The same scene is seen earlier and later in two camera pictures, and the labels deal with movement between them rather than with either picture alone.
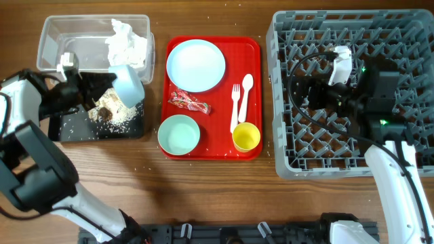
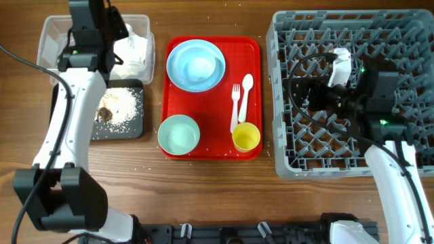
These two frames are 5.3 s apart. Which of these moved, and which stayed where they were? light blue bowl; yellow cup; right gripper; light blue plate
Moved: light blue bowl
Stayed: yellow cup; right gripper; light blue plate
